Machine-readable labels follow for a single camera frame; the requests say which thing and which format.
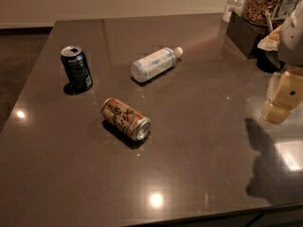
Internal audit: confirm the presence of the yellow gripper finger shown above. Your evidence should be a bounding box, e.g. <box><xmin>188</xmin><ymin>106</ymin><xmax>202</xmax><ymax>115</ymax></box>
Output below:
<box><xmin>263</xmin><ymin>67</ymin><xmax>303</xmax><ymax>124</ymax></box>

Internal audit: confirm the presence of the orange soda can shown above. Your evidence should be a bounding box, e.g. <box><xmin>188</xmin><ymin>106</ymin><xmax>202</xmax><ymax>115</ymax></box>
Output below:
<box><xmin>101</xmin><ymin>97</ymin><xmax>151</xmax><ymax>141</ymax></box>

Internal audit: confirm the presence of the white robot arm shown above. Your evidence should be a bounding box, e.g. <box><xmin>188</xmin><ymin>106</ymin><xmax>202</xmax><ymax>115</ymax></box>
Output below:
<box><xmin>263</xmin><ymin>1</ymin><xmax>303</xmax><ymax>124</ymax></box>

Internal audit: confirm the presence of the dark blue soda can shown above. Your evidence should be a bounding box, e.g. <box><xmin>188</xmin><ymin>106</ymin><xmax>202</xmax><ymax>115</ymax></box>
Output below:
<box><xmin>61</xmin><ymin>45</ymin><xmax>93</xmax><ymax>93</ymax></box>

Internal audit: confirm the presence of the snack packet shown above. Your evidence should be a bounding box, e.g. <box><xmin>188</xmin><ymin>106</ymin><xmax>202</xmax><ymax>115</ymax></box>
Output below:
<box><xmin>258</xmin><ymin>26</ymin><xmax>282</xmax><ymax>51</ymax></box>

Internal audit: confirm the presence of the dark brown box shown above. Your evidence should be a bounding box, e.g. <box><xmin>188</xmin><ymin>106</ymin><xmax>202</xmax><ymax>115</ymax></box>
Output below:
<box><xmin>226</xmin><ymin>11</ymin><xmax>267</xmax><ymax>59</ymax></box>

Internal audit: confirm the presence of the clear jar of nuts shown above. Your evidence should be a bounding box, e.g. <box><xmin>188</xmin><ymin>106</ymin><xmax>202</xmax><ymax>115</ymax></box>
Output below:
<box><xmin>241</xmin><ymin>0</ymin><xmax>279</xmax><ymax>26</ymax></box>

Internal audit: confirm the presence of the clear water bottle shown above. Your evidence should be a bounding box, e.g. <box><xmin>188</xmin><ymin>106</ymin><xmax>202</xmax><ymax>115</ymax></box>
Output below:
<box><xmin>222</xmin><ymin>0</ymin><xmax>244</xmax><ymax>23</ymax></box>

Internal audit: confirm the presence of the white plastic bottle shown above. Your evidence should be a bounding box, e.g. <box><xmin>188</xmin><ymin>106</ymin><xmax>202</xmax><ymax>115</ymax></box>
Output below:
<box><xmin>131</xmin><ymin>47</ymin><xmax>183</xmax><ymax>83</ymax></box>

